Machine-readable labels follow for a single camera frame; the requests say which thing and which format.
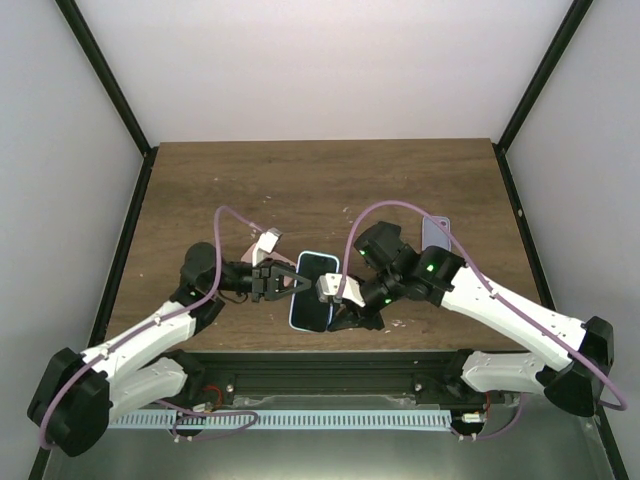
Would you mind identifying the right black frame post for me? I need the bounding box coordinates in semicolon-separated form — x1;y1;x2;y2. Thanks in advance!
498;0;595;147

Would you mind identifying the purple phone case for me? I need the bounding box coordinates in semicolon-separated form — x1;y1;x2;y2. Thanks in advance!
421;216;452;251

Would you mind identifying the black frame post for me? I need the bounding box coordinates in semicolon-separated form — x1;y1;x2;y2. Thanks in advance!
498;0;595;147
55;0;153;157

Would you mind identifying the pink phone case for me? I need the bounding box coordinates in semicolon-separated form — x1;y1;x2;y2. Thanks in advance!
241;242;257;263

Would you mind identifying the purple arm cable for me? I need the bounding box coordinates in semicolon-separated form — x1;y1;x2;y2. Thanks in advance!
37;206;271;451
335;200;629;412

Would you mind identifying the left black frame post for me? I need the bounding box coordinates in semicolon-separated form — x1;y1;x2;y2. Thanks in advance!
55;0;153;157

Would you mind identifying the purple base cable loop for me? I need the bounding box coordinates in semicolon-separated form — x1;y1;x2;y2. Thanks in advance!
154;397;261;444

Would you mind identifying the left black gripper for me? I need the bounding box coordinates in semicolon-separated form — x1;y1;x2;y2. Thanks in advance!
211;258;314;303

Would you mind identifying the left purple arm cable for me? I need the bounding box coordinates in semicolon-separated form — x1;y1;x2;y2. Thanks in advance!
37;206;271;451

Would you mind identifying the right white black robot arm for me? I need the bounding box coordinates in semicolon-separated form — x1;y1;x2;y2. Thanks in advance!
316;221;614;417

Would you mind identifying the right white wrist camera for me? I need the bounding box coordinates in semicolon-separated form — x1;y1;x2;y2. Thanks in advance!
316;273;366;307

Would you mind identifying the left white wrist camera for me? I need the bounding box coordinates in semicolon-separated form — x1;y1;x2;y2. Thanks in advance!
250;228;282;266

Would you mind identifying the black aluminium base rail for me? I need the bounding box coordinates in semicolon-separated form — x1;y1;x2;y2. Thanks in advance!
173;351;516;409

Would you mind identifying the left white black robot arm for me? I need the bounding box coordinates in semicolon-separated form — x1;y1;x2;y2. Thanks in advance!
27;242;313;457

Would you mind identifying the phone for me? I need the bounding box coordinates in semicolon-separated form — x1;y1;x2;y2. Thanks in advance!
289;250;340;333

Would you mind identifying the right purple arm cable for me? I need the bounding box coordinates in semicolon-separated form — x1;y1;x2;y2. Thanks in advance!
335;200;629;412

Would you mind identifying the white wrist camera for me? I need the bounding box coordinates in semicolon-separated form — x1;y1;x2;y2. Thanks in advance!
316;273;366;307
250;228;282;266

